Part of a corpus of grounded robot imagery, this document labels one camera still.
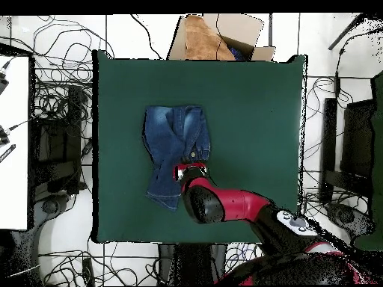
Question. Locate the black power strip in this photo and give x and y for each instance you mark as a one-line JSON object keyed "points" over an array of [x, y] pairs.
{"points": [[88, 272]]}

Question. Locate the blue denim jeans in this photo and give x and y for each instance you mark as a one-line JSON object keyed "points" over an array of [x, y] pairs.
{"points": [[164, 140]]}

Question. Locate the green covered side table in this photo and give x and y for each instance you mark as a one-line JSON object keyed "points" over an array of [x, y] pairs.
{"points": [[377, 149]]}

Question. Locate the dark blue fabric item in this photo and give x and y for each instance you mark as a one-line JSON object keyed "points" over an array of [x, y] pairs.
{"points": [[236, 53]]}

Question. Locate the brown cloth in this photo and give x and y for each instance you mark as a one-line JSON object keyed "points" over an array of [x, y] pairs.
{"points": [[200, 42]]}

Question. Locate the black label strip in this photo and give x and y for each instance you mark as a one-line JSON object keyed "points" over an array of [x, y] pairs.
{"points": [[7, 153]]}

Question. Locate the cardboard box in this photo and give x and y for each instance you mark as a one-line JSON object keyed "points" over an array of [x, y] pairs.
{"points": [[239, 28]]}

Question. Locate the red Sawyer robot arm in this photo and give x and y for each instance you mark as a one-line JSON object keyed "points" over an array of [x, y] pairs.
{"points": [[239, 203]]}

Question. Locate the black slanted rod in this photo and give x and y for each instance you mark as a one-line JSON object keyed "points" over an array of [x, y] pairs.
{"points": [[344, 33]]}

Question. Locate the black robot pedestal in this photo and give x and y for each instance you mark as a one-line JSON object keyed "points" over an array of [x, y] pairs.
{"points": [[191, 263]]}

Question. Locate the black office chair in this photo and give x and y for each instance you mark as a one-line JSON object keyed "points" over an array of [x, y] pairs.
{"points": [[356, 137], [59, 143]]}

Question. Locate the dark green table cloth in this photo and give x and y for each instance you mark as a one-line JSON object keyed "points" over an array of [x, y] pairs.
{"points": [[254, 119]]}

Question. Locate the white table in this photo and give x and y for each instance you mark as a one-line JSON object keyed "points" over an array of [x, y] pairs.
{"points": [[15, 185]]}

